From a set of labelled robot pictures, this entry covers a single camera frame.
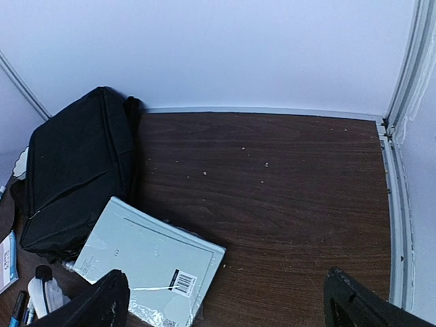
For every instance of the blue highlighter marker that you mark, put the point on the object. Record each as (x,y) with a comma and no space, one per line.
(19,309)

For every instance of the white fluted ceramic bowl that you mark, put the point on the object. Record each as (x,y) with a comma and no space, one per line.
(20,166)

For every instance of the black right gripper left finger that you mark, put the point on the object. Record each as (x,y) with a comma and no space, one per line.
(105,303)

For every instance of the dog picture book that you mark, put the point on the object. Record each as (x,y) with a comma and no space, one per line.
(9,271)

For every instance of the aluminium corner post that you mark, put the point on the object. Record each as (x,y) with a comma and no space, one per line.
(416,70)
(23,88)

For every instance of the right aluminium corner post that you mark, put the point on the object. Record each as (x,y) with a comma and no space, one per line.
(416,70)

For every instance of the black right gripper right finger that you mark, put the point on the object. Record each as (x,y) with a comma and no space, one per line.
(348,303)

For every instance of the black student backpack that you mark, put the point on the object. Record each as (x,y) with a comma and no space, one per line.
(76,161)

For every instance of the grey shrink-wrapped notebook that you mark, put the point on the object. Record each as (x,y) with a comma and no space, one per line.
(169,270)

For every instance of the small white squeeze bottle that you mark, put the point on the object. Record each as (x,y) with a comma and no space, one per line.
(45,293)

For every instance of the white pen blue cap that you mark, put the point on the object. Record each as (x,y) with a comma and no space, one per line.
(29,313)

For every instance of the left aluminium corner post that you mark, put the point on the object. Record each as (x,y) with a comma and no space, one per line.
(23,88)

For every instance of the white glue stick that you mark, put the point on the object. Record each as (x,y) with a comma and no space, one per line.
(2,191)

